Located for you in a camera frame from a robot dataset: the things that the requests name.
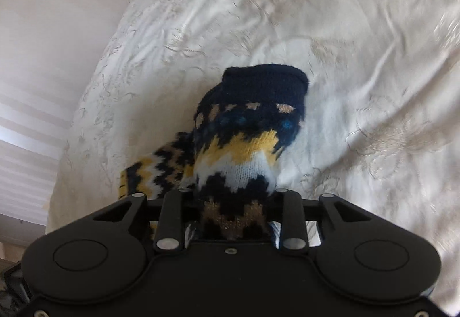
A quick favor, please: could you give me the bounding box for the navy yellow patterned knit sweater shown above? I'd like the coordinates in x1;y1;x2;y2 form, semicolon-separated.
118;64;310;250

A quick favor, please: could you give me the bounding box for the white embroidered bedspread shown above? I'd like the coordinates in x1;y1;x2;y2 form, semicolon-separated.
45;0;460;314

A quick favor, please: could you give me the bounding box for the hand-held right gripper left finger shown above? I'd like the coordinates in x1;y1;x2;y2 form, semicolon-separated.
93;189;188;253

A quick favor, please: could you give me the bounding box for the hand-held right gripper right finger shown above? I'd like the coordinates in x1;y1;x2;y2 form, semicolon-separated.
274;188;371;255

